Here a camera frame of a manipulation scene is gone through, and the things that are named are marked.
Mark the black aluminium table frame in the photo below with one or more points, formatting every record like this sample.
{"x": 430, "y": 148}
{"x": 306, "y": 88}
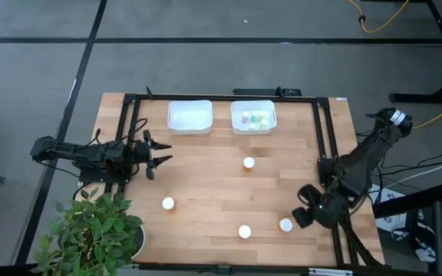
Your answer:
{"x": 225, "y": 97}

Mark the black desk bar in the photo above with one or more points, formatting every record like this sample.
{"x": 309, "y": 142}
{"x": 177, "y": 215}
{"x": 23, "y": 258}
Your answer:
{"x": 409, "y": 199}

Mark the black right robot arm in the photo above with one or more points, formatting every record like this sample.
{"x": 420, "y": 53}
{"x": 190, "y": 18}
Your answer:
{"x": 363, "y": 157}

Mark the yellow-green pill bottle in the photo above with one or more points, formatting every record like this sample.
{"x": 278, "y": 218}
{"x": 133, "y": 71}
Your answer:
{"x": 263, "y": 123}

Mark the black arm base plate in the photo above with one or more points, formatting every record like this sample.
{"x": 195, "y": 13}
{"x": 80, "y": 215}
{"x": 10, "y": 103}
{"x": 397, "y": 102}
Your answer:
{"x": 98, "y": 177}

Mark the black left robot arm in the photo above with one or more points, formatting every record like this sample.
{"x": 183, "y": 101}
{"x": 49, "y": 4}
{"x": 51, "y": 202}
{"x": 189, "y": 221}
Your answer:
{"x": 86, "y": 151}

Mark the green leafy plant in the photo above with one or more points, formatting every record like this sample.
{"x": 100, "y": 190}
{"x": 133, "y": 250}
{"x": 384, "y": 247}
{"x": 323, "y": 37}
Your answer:
{"x": 90, "y": 234}

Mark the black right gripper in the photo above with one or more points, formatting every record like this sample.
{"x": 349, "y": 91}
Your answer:
{"x": 326, "y": 212}

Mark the black desk stand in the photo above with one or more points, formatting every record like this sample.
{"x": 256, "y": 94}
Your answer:
{"x": 416, "y": 98}

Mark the teal pill bottle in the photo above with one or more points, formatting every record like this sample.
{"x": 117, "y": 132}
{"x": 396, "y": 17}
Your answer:
{"x": 251, "y": 126}
{"x": 254, "y": 116}

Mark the pale yellow pill bottle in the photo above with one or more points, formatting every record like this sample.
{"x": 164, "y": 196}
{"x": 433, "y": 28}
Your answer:
{"x": 261, "y": 114}

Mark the black flat device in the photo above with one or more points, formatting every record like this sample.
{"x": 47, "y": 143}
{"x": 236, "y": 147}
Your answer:
{"x": 267, "y": 92}

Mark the white blue patterned bag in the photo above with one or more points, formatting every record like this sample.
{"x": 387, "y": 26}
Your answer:
{"x": 424, "y": 251}

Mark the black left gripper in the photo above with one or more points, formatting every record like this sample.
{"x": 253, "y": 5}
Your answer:
{"x": 149, "y": 157}

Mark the white plant pot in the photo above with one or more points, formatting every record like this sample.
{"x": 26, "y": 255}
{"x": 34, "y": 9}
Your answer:
{"x": 139, "y": 241}

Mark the white plastic bin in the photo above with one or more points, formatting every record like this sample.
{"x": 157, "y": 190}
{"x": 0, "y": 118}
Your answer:
{"x": 236, "y": 128}
{"x": 190, "y": 117}

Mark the pink pill bottle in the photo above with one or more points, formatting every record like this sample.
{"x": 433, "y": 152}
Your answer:
{"x": 245, "y": 116}

